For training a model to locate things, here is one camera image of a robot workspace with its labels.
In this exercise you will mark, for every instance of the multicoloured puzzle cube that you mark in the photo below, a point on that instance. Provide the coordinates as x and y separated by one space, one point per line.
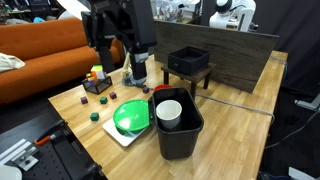
97 72

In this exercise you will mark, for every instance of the grey round base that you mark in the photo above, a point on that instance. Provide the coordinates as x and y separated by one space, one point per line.
128 82

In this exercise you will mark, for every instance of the white flat object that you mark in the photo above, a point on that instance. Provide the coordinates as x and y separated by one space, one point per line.
300 174

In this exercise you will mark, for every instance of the dark wooden stool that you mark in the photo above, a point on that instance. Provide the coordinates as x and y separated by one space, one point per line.
200 75

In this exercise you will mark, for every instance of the small blue item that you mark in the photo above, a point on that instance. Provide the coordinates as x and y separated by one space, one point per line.
38 20

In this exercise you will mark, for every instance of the dark wooden board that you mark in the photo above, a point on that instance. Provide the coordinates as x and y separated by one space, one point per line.
233 56

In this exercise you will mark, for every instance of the white kitchen scale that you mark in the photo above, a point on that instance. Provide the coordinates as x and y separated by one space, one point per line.
123 138

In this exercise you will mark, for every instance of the purple cube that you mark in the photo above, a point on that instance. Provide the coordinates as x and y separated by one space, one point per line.
146 90
84 100
113 95

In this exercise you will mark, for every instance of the green cube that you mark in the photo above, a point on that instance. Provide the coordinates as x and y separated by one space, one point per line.
94 116
103 100

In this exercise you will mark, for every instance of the black plastic bin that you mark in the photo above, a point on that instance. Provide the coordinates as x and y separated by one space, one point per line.
180 143

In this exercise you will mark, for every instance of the white curved object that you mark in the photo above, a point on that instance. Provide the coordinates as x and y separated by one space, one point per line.
75 6

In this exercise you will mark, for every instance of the silver aluminium bracket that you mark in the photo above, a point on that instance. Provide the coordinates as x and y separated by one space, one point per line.
20 156

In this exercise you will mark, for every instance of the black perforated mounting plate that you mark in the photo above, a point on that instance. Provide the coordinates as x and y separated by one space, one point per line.
50 163

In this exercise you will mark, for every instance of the shelf with boxes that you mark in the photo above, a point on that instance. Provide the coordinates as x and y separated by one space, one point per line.
173 11

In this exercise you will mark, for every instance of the orange sofa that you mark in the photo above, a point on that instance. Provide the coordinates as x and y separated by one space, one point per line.
43 66

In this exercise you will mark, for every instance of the light grey metal bar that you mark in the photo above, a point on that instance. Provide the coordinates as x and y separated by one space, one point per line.
310 104

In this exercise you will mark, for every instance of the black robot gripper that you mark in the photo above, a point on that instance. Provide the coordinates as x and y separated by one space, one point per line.
133 20

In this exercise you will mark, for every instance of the black square box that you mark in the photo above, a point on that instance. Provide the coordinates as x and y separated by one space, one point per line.
188 63

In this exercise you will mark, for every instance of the white paper cup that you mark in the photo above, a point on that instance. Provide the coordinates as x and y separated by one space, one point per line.
169 113

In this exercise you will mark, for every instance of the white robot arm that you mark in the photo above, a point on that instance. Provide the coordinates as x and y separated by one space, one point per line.
238 15

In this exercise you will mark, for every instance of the white cloth bag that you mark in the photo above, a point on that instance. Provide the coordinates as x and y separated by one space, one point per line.
8 61

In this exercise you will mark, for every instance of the green plastic plate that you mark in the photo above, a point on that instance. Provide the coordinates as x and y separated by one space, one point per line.
131 115

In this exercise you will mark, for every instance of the orange and black clamp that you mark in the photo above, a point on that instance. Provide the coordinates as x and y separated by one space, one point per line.
43 140

